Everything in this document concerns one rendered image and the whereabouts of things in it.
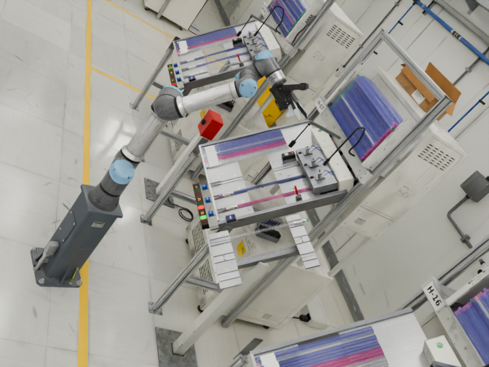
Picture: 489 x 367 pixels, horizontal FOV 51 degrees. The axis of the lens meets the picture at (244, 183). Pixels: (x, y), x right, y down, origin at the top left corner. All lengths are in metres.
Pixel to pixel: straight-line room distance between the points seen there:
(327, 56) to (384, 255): 1.68
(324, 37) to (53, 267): 2.43
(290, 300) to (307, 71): 1.72
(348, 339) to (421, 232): 2.17
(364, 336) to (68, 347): 1.40
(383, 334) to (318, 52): 2.33
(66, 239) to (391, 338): 1.60
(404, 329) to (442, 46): 3.19
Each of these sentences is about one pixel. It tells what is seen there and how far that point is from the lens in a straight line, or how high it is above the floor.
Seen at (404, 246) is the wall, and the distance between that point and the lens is 4.38.
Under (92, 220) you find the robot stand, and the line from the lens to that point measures 2.62.
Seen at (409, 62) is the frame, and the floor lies 1.88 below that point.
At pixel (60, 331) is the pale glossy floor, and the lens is 2.79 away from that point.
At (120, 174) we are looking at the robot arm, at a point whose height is 0.77.
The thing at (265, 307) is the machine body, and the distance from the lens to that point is 3.40.
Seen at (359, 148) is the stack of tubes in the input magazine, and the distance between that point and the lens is 2.79.
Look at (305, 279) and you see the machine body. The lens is 3.28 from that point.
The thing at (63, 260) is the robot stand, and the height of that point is 0.17.
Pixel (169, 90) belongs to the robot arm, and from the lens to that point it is 2.43.
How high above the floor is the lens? 2.13
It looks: 26 degrees down
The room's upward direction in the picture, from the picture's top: 40 degrees clockwise
